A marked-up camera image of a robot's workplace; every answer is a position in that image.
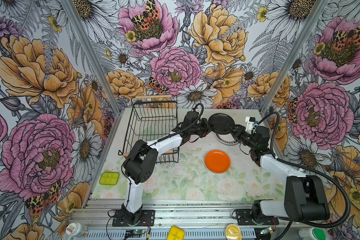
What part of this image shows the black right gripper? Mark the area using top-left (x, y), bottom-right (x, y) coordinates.
top-left (226, 123), bottom-right (258, 149)

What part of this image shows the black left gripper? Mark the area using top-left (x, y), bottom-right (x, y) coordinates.
top-left (190, 117), bottom-right (217, 138)

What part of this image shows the black plate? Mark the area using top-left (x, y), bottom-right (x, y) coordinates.
top-left (208, 113), bottom-right (236, 135)

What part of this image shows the orange plate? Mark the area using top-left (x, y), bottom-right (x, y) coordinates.
top-left (205, 150), bottom-right (231, 174)

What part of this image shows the black wire dish rack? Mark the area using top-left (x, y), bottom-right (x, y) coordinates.
top-left (118, 95), bottom-right (179, 158)

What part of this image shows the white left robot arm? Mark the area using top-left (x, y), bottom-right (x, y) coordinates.
top-left (120, 111), bottom-right (217, 225)

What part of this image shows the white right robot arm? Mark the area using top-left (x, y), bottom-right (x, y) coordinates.
top-left (229, 125), bottom-right (330, 224)

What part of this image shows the green translucent square dish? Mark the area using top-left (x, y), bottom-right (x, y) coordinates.
top-left (99, 172), bottom-right (120, 186)

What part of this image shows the round yellow lid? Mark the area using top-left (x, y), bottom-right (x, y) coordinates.
top-left (225, 224), bottom-right (243, 240)

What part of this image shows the yellow plastic block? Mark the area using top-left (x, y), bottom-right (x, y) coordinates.
top-left (167, 226), bottom-right (185, 240)

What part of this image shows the green white button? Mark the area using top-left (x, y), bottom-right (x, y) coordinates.
top-left (298, 228), bottom-right (327, 240)

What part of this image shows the white bottle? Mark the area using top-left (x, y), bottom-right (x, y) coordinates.
top-left (66, 223), bottom-right (90, 237)

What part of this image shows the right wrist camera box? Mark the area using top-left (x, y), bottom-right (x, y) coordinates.
top-left (245, 117), bottom-right (258, 134)

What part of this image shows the aluminium right corner post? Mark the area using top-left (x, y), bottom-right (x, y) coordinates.
top-left (259, 0), bottom-right (329, 114)

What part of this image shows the aluminium corner post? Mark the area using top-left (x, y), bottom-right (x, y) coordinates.
top-left (259, 0), bottom-right (329, 114)
top-left (62, 1), bottom-right (122, 117)

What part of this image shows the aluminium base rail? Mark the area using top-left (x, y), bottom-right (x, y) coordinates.
top-left (71, 199), bottom-right (288, 240)

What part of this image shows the black corrugated cable conduit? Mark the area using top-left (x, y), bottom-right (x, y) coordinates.
top-left (257, 111), bottom-right (352, 229)

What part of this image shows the aluminium left corner post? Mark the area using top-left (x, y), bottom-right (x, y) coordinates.
top-left (62, 1), bottom-right (122, 117)

